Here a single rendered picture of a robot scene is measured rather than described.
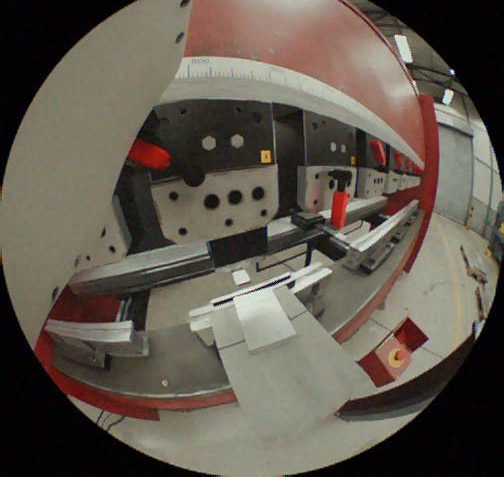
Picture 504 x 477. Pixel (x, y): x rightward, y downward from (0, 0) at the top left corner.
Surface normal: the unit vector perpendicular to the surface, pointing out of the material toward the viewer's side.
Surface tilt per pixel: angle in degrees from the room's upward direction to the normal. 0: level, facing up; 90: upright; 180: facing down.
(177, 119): 90
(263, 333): 0
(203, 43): 90
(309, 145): 90
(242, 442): 0
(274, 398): 0
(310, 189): 90
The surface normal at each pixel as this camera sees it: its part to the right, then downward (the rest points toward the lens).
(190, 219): 0.40, 0.35
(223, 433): -0.07, -0.91
